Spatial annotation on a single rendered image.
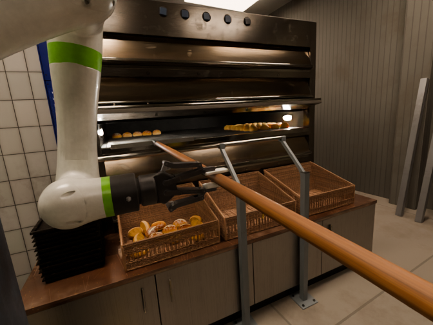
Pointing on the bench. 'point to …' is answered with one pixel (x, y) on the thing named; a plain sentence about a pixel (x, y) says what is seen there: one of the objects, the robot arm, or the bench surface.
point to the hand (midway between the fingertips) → (215, 177)
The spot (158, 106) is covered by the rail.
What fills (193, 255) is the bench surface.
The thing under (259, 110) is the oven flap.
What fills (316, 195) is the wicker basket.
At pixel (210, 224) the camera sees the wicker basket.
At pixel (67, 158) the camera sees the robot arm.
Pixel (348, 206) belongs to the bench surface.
